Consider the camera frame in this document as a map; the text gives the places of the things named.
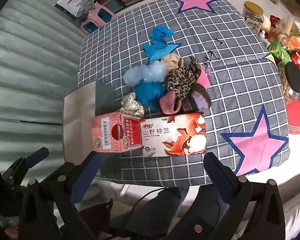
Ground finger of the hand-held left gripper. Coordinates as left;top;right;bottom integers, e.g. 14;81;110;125
2;147;50;181

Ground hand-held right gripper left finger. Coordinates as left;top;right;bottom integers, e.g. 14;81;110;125
17;151;114;240

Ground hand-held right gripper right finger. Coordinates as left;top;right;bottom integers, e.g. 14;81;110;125
170;152;287;240

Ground grey brown knitted sock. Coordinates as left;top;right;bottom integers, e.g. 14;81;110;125
182;83;212;112

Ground white polka dot scrunchie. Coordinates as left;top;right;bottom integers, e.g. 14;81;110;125
119;92;145;117

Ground pink sock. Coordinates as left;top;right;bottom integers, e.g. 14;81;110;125
159;91;184;115

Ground pink cloth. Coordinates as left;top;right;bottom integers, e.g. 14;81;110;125
198;64;213;88

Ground leopard print scrunchie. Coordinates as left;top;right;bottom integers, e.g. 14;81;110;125
166;56;202;100

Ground blue fuzzy cloth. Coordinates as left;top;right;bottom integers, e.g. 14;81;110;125
134;81;167;111

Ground light blue fluffy cloth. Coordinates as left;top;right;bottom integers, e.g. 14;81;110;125
124;61;166;86

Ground beige scrunchie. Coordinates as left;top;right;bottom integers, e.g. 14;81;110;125
161;54;184;75

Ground blue satin scrunchie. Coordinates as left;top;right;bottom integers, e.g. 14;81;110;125
141;26;180;63

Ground floral tissue box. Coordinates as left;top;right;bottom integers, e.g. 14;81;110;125
139;112;207;157

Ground pale green curtain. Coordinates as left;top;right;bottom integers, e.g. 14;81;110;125
0;0;95;180

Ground grey checkered star blanket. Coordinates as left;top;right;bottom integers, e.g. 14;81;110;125
77;0;290;188

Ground jar with black lid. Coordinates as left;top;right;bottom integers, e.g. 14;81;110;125
277;61;300;103

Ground pink plastic stool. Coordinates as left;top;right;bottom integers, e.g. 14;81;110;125
80;4;118;37

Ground grey gloves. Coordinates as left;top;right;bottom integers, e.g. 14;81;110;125
76;0;98;18

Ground glass jar with gold lid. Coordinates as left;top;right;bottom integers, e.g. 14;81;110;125
242;1;265;33

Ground black cable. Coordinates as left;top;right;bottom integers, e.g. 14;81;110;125
129;187;172;222

